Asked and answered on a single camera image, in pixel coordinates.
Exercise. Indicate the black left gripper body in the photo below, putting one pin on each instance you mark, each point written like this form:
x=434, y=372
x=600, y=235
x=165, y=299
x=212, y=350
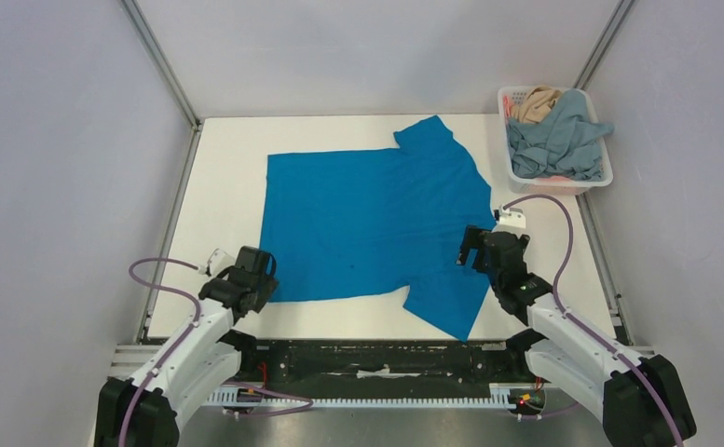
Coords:
x=265, y=288

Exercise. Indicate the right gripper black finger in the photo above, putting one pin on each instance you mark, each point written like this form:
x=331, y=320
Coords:
x=480, y=258
x=472, y=241

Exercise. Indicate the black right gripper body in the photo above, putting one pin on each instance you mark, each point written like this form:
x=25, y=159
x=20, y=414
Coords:
x=478, y=245

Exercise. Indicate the blue t-shirt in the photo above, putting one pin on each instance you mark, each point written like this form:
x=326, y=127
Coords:
x=346, y=224

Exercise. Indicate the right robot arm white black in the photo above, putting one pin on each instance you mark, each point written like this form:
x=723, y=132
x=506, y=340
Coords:
x=639, y=400

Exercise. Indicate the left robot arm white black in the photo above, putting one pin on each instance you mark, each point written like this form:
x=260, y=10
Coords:
x=152, y=406

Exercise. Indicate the white plastic laundry basket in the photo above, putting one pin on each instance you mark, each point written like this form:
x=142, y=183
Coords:
x=570, y=188

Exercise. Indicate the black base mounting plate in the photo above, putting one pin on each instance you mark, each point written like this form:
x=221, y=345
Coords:
x=383, y=387

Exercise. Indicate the grey-blue t-shirt in basket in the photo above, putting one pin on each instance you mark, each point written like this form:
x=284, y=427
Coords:
x=586, y=156

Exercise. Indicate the beige t-shirt in basket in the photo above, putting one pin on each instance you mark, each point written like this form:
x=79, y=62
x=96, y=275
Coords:
x=536, y=104

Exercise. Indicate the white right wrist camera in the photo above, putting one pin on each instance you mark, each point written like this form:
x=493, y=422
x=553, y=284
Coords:
x=510, y=219

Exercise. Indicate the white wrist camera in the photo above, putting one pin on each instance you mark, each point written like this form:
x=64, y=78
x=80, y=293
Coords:
x=217, y=261
x=510, y=219

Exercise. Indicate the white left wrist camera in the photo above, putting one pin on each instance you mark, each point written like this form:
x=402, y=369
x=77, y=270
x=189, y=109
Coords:
x=217, y=261

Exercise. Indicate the white slotted cable duct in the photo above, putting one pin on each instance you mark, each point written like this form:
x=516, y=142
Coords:
x=234, y=397

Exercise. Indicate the aluminium frame rail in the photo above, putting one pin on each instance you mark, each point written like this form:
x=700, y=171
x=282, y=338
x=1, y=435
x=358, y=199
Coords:
x=275, y=361

